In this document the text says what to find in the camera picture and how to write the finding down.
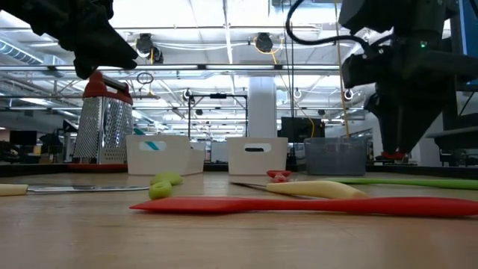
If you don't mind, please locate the black ceiling cable reel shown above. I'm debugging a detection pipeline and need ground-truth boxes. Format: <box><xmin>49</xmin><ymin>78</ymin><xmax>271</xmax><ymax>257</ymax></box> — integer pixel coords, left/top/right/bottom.
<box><xmin>134</xmin><ymin>32</ymin><xmax>164</xmax><ymax>65</ymax></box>
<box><xmin>254</xmin><ymin>32</ymin><xmax>274</xmax><ymax>54</ymax></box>

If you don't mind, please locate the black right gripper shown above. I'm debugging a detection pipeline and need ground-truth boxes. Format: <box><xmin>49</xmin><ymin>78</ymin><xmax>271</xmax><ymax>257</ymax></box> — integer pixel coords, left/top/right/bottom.
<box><xmin>364</xmin><ymin>34</ymin><xmax>478</xmax><ymax>152</ymax></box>

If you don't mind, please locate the grey plastic bin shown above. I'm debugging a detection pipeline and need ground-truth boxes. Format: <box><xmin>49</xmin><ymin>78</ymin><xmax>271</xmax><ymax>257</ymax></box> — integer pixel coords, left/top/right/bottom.
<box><xmin>303</xmin><ymin>136</ymin><xmax>369</xmax><ymax>177</ymax></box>

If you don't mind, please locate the red silicone spoon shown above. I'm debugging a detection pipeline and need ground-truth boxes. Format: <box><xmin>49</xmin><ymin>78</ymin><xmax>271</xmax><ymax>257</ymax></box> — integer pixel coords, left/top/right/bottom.
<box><xmin>266</xmin><ymin>170</ymin><xmax>293</xmax><ymax>184</ymax></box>

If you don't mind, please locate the black background monitor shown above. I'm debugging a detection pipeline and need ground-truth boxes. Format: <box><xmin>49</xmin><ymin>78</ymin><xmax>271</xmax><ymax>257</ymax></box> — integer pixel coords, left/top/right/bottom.
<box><xmin>279</xmin><ymin>116</ymin><xmax>326</xmax><ymax>144</ymax></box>

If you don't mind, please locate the black hanging cable loop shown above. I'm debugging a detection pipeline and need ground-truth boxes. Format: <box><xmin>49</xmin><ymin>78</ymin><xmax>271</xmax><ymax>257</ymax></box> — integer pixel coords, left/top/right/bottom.
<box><xmin>136</xmin><ymin>72</ymin><xmax>155</xmax><ymax>86</ymax></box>

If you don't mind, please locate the green silicone spatula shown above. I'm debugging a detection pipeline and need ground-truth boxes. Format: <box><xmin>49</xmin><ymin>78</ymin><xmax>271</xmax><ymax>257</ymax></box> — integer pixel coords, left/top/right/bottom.
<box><xmin>323</xmin><ymin>176</ymin><xmax>478</xmax><ymax>191</ymax></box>

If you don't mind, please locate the metal box grater red handle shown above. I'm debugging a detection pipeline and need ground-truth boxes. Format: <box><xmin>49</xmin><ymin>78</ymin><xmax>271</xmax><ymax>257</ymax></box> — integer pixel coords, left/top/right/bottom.
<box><xmin>69</xmin><ymin>70</ymin><xmax>134</xmax><ymax>175</ymax></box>

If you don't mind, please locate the teal silicone spatula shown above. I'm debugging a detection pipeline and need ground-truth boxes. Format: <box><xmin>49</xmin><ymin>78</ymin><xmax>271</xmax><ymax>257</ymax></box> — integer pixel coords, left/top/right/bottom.
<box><xmin>132</xmin><ymin>127</ymin><xmax>161</xmax><ymax>152</ymax></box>

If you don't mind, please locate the red background seat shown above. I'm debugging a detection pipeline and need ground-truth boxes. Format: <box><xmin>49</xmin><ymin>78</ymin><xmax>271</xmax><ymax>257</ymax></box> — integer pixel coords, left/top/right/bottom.
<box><xmin>379</xmin><ymin>150</ymin><xmax>408</xmax><ymax>162</ymax></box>

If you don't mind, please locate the black right camera cable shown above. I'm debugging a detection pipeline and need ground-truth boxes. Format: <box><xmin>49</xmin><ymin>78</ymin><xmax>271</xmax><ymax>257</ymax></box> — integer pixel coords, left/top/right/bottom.
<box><xmin>285</xmin><ymin>0</ymin><xmax>376</xmax><ymax>57</ymax></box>

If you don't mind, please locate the blue-screen computer monitor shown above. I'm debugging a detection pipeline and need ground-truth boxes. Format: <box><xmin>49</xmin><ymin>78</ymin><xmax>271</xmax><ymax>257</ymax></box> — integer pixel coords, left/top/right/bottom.
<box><xmin>458</xmin><ymin>0</ymin><xmax>478</xmax><ymax>87</ymax></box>

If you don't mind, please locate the grey computer desk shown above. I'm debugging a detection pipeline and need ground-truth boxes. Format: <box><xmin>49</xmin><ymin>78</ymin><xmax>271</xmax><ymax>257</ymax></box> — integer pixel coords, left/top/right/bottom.
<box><xmin>425</xmin><ymin>80</ymin><xmax>478</xmax><ymax>168</ymax></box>

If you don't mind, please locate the cream-handled table knife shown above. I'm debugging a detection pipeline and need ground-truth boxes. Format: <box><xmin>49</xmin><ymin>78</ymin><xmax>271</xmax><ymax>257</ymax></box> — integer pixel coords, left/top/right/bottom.
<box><xmin>227</xmin><ymin>179</ymin><xmax>370</xmax><ymax>200</ymax></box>
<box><xmin>0</xmin><ymin>183</ymin><xmax>151</xmax><ymax>197</ymax></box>

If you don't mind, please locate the red silicone spatula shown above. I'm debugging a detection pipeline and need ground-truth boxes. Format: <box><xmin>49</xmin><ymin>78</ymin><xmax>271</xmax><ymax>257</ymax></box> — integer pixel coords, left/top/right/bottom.
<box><xmin>129</xmin><ymin>196</ymin><xmax>478</xmax><ymax>219</ymax></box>

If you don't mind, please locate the dark background monitor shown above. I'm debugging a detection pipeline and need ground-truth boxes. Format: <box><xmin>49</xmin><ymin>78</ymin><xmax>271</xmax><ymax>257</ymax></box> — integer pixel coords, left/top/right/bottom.
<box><xmin>9</xmin><ymin>130</ymin><xmax>38</xmax><ymax>146</ymax></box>

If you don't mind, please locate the black metal stand frame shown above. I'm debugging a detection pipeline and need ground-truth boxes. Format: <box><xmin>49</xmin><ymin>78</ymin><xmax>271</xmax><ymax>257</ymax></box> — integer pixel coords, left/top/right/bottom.
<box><xmin>187</xmin><ymin>93</ymin><xmax>249</xmax><ymax>140</ymax></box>

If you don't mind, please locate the green silicone spoon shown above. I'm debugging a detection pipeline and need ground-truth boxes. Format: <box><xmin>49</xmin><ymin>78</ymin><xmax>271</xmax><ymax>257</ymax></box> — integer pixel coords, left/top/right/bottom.
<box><xmin>148</xmin><ymin>171</ymin><xmax>184</xmax><ymax>201</ymax></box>

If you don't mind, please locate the white plastic bin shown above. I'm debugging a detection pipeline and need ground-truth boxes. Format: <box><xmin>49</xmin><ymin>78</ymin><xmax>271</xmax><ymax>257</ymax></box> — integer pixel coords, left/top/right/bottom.
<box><xmin>226</xmin><ymin>136</ymin><xmax>289</xmax><ymax>176</ymax></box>
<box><xmin>125</xmin><ymin>134</ymin><xmax>205</xmax><ymax>176</ymax></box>

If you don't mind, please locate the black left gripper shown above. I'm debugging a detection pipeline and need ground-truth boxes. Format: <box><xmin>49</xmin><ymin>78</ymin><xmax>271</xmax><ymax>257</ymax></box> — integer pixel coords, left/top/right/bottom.
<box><xmin>10</xmin><ymin>0</ymin><xmax>140</xmax><ymax>80</ymax></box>

